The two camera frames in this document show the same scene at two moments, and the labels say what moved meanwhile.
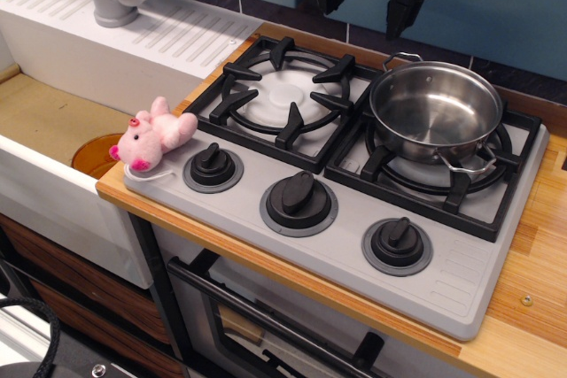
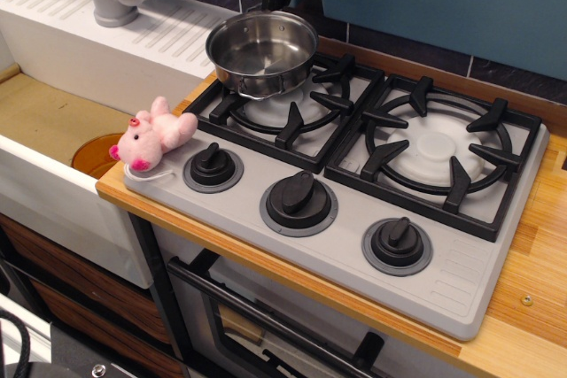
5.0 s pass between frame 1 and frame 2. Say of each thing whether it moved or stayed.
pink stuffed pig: stayed
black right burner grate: stayed
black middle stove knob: stayed
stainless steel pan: moved
